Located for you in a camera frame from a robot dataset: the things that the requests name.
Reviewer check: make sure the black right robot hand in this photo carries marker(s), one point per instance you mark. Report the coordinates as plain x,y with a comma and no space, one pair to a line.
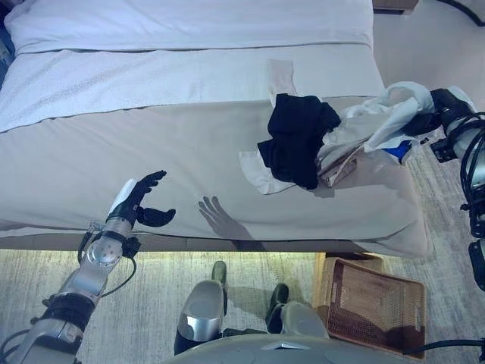
451,102

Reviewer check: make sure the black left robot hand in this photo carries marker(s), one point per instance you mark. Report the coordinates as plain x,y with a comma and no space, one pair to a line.
129,201

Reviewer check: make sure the white shirt with blue tag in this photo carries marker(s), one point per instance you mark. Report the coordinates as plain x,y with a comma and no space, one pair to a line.
394,110

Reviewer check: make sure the cream printed garment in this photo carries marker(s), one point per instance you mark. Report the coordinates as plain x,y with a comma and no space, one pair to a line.
341,170

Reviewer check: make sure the pale beige garment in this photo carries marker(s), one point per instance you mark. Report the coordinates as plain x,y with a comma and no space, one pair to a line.
265,178

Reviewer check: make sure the black garment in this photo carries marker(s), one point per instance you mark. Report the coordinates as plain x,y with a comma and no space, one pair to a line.
299,140

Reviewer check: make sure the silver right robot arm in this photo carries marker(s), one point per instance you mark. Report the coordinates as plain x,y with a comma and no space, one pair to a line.
470,170

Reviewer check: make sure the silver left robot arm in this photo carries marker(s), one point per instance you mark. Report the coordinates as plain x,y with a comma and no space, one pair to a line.
76,288

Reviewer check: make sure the bed with beige cover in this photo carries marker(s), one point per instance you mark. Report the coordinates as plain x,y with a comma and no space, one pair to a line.
151,151

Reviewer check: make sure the white bed sheet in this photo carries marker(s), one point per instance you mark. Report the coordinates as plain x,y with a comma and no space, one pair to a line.
132,79

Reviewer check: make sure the brown wicker basket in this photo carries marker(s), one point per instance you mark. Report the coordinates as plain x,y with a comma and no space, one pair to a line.
371,303

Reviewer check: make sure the grey striped rug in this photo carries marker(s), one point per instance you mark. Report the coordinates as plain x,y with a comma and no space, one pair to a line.
151,303

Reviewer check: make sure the brown wooden nightstand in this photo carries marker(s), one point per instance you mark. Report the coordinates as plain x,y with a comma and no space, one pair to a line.
396,5

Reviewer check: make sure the silver left robot leg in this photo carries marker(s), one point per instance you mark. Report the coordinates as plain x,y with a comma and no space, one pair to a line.
202,307

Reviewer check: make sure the silver robot leg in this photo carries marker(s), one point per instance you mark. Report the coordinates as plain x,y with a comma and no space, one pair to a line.
202,307
299,318

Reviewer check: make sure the white duvet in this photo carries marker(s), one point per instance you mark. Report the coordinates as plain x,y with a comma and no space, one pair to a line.
189,22

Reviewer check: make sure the silver right robot leg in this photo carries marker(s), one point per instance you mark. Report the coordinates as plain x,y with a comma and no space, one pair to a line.
299,318

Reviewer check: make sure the grey robot torso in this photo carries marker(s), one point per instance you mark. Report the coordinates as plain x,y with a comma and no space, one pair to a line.
284,350

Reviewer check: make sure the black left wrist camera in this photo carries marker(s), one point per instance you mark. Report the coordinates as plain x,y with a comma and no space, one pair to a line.
132,245

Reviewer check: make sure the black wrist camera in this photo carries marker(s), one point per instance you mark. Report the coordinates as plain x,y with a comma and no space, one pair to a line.
132,245
442,149

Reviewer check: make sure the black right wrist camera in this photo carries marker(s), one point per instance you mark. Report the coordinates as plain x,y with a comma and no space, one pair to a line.
442,149

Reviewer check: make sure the black curved floor rail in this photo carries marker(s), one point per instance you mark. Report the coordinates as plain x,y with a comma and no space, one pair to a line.
466,11

